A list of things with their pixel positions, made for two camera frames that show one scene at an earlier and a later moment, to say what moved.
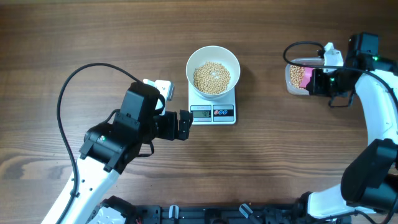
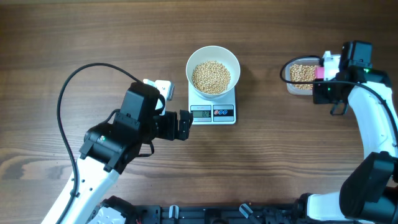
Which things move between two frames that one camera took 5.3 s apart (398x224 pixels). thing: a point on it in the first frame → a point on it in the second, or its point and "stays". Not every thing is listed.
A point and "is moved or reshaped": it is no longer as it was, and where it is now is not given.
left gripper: x=170 y=132 stays
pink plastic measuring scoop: x=308 y=73 is moved or reshaped
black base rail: x=231 y=214 stays
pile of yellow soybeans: x=211 y=78 stays
